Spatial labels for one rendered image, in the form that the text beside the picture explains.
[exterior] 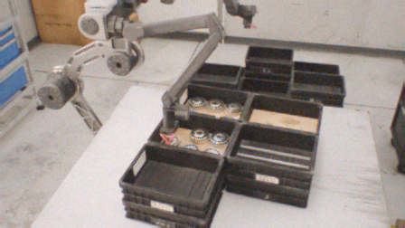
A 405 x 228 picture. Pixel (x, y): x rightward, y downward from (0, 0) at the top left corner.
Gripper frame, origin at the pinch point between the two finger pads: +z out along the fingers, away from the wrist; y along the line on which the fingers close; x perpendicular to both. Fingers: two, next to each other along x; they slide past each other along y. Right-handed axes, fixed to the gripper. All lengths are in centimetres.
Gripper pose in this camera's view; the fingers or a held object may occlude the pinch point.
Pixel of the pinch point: (170, 139)
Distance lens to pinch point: 208.5
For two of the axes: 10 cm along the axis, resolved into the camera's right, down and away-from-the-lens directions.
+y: 3.0, -5.5, 7.8
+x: -9.5, -1.7, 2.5
